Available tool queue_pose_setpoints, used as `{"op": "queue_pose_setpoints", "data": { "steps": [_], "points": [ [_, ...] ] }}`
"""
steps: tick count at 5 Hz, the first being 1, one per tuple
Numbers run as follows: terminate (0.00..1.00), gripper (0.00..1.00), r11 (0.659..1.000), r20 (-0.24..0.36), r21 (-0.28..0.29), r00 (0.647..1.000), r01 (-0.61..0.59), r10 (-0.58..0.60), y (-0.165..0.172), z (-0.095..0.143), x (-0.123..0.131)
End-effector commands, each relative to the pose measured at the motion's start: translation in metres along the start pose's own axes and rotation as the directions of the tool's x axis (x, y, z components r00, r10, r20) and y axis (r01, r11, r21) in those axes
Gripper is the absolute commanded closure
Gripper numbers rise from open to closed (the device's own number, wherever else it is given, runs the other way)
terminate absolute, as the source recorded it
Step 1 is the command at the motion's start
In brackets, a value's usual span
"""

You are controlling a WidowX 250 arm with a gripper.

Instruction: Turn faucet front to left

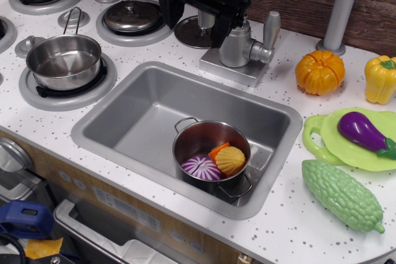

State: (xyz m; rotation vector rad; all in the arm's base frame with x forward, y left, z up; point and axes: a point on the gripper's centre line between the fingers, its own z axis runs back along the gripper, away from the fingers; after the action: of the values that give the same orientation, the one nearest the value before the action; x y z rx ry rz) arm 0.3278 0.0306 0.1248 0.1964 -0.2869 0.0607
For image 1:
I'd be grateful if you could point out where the silver toy faucet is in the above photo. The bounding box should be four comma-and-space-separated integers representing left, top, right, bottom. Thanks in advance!
199, 11, 281, 87

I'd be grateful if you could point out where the dark steel lid on counter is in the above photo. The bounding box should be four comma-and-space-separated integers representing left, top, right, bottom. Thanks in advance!
174, 11, 215, 49

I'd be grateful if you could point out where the middle stove burner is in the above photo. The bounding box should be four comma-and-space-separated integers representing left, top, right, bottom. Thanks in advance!
96, 0, 173, 47

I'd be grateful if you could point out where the steel pot lid on burner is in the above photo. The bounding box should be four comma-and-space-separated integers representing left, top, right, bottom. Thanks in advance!
104, 0, 160, 33

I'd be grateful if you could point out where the grey sink basin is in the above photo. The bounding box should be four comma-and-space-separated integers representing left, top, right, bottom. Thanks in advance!
71, 62, 303, 219

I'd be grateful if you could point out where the grey stove knob middle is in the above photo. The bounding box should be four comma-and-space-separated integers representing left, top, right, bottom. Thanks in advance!
58, 9, 90, 28

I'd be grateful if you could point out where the orange toy pumpkin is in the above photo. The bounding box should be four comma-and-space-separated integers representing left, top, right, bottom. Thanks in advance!
295, 50, 345, 96

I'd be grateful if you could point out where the orange toy carrot piece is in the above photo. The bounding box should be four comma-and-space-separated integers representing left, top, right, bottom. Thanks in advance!
209, 142, 230, 162

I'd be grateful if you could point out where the yellow toy shell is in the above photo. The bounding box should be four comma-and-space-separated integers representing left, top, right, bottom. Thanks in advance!
215, 147, 246, 176

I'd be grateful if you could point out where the purple white toy onion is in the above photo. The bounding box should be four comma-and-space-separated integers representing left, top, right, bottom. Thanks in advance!
181, 156, 224, 181

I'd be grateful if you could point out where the grey support pole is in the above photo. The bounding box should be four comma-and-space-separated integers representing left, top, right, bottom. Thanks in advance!
316, 0, 355, 56

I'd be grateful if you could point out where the front stove burner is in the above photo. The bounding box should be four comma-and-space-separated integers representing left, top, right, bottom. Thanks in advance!
19, 54, 117, 111

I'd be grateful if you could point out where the grey stove knob front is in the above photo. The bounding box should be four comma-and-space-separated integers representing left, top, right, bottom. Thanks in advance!
15, 35, 45, 59

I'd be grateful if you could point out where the yellow toy bell pepper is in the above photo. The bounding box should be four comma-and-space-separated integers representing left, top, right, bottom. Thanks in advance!
364, 56, 395, 104

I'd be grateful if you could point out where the purple toy eggplant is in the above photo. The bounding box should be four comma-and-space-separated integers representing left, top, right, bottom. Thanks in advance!
337, 111, 395, 160

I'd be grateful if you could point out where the far left stove burner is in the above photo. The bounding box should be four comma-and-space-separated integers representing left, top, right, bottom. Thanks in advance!
0, 16, 17, 53

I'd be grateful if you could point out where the light green toy plate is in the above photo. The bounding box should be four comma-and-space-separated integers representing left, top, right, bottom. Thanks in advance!
302, 108, 395, 172

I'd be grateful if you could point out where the grey oven knob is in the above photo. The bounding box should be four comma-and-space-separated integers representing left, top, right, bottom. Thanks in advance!
1, 137, 33, 173

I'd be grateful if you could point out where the toy oven door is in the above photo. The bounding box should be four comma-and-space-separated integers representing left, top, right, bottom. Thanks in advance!
53, 199, 191, 263

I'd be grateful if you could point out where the green toy bitter gourd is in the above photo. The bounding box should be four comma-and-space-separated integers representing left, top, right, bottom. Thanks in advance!
302, 160, 385, 234

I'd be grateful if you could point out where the blue clamp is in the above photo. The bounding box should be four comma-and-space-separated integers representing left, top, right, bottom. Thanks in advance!
1, 200, 54, 239

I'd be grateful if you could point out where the yellow tape piece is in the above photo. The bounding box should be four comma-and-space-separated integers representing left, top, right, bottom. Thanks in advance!
25, 237, 64, 260

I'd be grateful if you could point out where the steel pot with handles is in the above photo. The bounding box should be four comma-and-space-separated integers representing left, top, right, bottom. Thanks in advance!
173, 118, 252, 200

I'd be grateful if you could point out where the steel saucepan with handle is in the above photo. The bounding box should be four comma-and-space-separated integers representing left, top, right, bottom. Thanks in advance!
25, 25, 101, 91

